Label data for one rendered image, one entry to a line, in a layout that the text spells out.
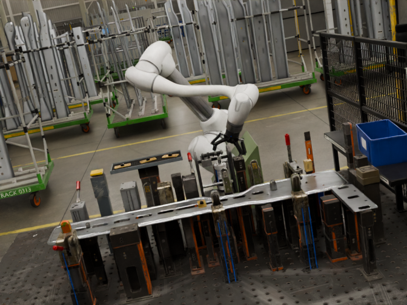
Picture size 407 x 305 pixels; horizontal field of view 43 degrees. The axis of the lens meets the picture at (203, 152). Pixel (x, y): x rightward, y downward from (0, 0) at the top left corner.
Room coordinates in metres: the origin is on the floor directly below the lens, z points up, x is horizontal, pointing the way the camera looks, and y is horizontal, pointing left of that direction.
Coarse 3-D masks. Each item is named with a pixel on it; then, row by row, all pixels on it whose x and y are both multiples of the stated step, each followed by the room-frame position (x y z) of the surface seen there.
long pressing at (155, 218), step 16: (304, 176) 2.36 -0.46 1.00; (320, 176) 2.32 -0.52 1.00; (336, 176) 2.28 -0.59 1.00; (240, 192) 2.30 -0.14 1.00; (272, 192) 2.23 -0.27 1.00; (288, 192) 2.20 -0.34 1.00; (144, 208) 2.33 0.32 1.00; (160, 208) 2.30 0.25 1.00; (176, 208) 2.26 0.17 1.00; (192, 208) 2.22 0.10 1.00; (208, 208) 2.19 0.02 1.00; (80, 224) 2.29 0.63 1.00; (96, 224) 2.25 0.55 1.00; (112, 224) 2.22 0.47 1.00; (128, 224) 2.18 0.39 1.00; (144, 224) 2.15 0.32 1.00; (48, 240) 2.17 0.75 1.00
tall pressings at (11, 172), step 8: (0, 128) 6.05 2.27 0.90; (0, 136) 6.01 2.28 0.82; (0, 144) 5.98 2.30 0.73; (0, 152) 5.97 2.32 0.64; (0, 160) 5.97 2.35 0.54; (8, 160) 6.03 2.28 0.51; (0, 168) 5.96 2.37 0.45; (8, 168) 5.98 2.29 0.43; (0, 176) 5.95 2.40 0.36; (8, 176) 5.96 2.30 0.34
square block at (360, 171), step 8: (360, 168) 2.17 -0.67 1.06; (368, 168) 2.15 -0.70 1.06; (376, 168) 2.14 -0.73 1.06; (360, 176) 2.14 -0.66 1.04; (368, 176) 2.12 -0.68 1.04; (376, 176) 2.12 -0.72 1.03; (360, 184) 2.15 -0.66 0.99; (368, 184) 2.12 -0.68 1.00; (376, 184) 2.12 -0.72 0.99; (368, 192) 2.12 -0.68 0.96; (376, 192) 2.12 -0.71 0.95; (376, 200) 2.12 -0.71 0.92; (376, 208) 2.12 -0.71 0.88; (376, 216) 2.12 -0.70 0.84; (376, 224) 2.12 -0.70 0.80; (376, 232) 2.12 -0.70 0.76; (376, 240) 2.12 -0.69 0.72; (384, 240) 2.13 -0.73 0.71
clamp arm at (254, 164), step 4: (252, 160) 2.42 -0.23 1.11; (252, 164) 2.41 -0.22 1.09; (256, 164) 2.41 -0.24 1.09; (252, 168) 2.41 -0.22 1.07; (256, 168) 2.41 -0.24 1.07; (252, 172) 2.41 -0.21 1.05; (256, 172) 2.41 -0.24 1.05; (256, 176) 2.42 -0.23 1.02; (256, 180) 2.40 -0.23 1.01; (260, 180) 2.40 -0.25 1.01; (256, 184) 2.40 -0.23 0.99
